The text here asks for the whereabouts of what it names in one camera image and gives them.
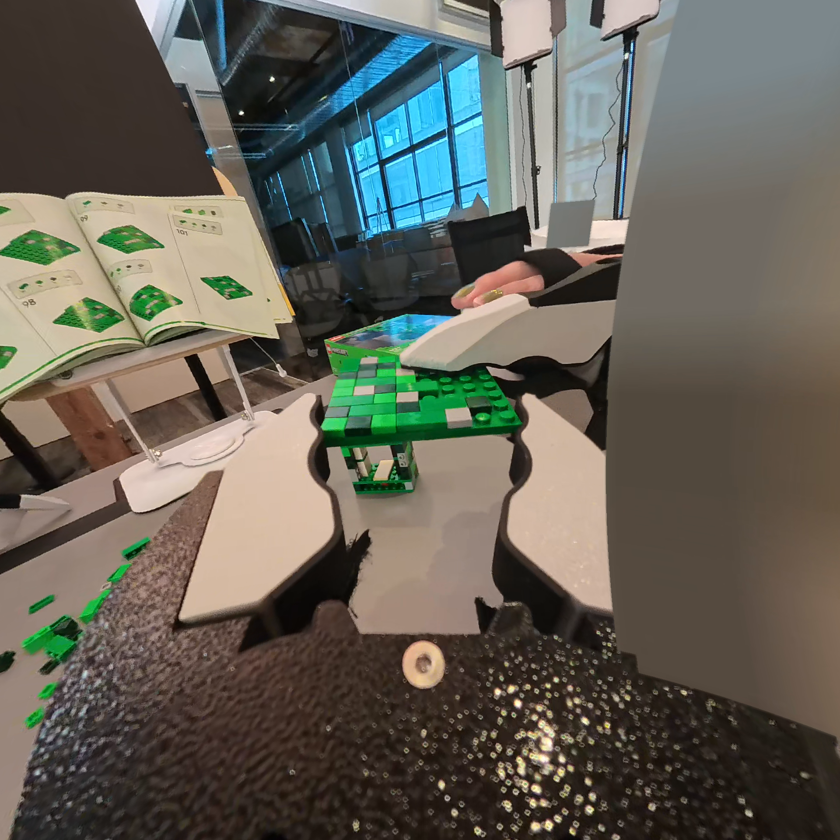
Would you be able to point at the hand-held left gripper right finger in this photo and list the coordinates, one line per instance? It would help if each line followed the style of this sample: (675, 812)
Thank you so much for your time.
(564, 518)

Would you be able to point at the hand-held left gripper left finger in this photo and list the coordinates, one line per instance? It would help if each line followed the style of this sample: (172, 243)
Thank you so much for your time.
(262, 512)

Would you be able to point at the green lego baseplate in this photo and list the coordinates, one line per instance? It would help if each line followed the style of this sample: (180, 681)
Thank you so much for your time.
(433, 413)

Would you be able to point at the green lego tower build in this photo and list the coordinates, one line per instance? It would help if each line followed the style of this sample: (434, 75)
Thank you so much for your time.
(387, 485)

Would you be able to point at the pile of lego pieces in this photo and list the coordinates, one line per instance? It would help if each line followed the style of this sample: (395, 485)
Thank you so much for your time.
(59, 640)

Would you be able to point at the green lego box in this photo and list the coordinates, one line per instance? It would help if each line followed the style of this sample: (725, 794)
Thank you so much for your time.
(367, 341)

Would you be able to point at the lego instruction booklet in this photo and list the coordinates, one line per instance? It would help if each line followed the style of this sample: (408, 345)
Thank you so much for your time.
(131, 262)

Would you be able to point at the person's right hand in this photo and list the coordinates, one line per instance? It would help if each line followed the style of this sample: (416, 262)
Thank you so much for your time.
(505, 283)

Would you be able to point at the white book stand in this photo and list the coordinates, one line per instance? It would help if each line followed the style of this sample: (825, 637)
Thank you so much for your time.
(190, 472)

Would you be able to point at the large paned window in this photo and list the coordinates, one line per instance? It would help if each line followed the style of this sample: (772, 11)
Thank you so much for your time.
(420, 151)

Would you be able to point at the spare black white gripper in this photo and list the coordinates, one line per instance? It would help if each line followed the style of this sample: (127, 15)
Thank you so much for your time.
(36, 525)

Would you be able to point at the studio light on stand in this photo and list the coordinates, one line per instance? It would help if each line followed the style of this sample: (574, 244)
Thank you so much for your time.
(630, 16)
(525, 33)

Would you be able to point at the wooden post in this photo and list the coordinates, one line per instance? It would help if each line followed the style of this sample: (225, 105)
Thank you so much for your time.
(92, 430)

